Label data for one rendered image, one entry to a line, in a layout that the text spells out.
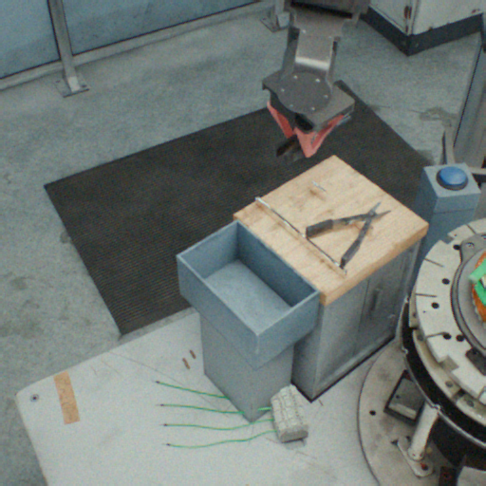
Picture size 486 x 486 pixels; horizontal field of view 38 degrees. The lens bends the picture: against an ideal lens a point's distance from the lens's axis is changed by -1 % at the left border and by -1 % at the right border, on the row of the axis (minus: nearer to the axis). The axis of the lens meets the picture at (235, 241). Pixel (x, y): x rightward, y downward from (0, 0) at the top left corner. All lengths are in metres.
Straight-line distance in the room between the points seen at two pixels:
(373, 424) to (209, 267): 0.35
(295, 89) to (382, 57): 2.54
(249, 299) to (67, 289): 1.38
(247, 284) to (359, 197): 0.20
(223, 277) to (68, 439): 0.35
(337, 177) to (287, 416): 0.37
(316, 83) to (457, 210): 0.48
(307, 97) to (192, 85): 2.32
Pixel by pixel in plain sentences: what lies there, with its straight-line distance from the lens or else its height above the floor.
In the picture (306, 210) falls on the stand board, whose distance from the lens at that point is 1.03.
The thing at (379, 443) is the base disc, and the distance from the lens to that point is 1.13.
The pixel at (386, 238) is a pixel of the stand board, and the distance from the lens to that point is 1.01.
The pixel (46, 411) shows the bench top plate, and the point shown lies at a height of 0.78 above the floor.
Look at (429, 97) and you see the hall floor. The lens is 3.10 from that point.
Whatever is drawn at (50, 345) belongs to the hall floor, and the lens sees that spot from 2.23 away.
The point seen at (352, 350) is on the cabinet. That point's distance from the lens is 1.17.
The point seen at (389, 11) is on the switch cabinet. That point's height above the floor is 0.15.
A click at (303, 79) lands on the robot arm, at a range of 0.75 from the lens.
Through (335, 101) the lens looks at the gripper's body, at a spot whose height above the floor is 1.27.
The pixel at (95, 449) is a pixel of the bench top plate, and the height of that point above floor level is 0.78.
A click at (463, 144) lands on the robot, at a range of 1.34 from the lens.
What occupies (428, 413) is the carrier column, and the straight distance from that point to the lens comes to 1.00.
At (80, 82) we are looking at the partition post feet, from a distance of 3.15.
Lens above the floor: 1.80
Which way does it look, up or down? 48 degrees down
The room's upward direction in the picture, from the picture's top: 1 degrees counter-clockwise
